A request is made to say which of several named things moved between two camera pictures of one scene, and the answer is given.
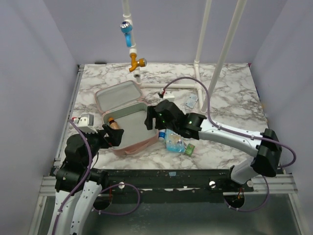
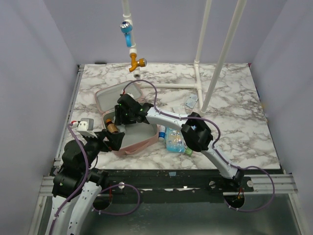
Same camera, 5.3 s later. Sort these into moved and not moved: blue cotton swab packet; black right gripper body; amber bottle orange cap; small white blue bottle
Moved: black right gripper body
Not moved: blue cotton swab packet; amber bottle orange cap; small white blue bottle
